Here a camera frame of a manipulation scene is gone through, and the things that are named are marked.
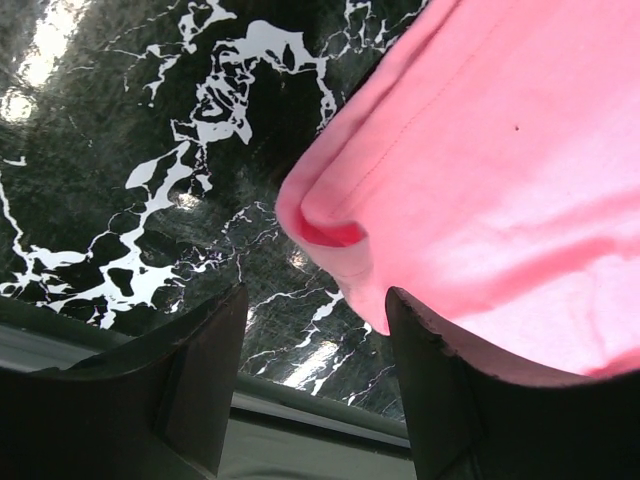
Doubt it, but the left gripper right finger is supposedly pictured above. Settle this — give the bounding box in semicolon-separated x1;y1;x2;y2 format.
385;288;639;479

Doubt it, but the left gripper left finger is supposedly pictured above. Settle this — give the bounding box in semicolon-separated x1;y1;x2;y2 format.
1;284;248;479

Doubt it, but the pink t shirt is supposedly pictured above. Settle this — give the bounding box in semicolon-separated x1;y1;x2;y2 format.
276;0;639;376

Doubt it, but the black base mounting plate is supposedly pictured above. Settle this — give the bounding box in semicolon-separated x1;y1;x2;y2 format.
1;299;411;479

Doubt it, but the black marble pattern mat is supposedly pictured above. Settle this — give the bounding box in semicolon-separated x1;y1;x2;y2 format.
1;1;424;421

